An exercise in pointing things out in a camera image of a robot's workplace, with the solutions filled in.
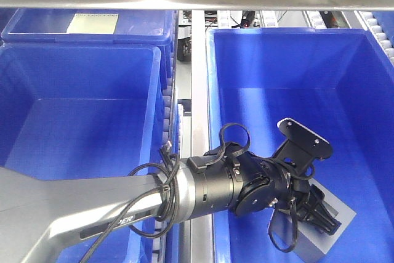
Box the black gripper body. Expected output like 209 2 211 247
261 156 327 224

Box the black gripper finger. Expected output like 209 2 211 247
313 190 341 235

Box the gray foam base block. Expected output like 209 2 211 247
294 179 356 262

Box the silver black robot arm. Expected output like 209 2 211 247
1 152 340 262

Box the blue target bin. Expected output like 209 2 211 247
207 28 393 262

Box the blue bin with label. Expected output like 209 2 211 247
1 8 177 82

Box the blue bin left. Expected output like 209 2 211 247
1 43 164 262

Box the white paper label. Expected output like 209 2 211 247
66 13 118 34

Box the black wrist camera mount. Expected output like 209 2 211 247
273 118 333 175

